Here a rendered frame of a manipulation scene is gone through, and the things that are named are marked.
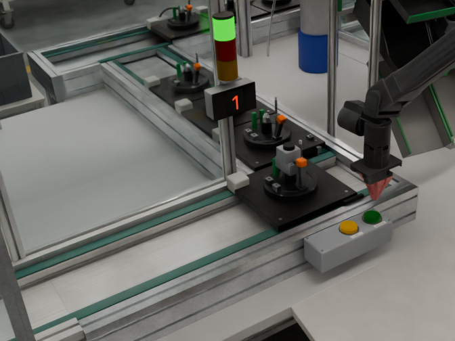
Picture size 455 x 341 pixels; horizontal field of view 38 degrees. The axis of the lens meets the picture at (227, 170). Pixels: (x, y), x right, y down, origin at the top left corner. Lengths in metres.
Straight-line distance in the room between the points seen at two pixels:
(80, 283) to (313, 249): 0.54
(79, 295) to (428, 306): 0.77
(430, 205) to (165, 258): 0.73
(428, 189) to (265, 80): 0.92
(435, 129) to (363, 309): 0.59
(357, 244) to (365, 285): 0.09
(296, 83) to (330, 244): 1.12
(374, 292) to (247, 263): 0.30
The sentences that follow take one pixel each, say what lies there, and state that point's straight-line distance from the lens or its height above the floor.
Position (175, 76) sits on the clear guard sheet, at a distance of 1.56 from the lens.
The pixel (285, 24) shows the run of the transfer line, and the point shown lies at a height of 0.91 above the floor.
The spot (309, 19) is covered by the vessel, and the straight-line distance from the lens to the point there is 2.55.
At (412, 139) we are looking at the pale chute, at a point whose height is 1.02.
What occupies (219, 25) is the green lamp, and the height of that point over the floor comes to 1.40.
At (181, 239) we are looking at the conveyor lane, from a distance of 1.63.
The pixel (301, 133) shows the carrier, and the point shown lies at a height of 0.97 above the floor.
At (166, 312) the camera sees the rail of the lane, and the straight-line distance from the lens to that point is 1.42.
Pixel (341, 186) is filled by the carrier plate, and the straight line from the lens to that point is 1.69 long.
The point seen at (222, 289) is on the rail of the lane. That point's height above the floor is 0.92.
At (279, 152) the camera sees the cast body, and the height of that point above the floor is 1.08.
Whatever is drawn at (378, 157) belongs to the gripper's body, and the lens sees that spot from 1.47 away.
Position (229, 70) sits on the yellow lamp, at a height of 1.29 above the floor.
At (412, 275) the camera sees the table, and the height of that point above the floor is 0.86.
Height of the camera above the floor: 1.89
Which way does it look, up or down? 31 degrees down
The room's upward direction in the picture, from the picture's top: 5 degrees counter-clockwise
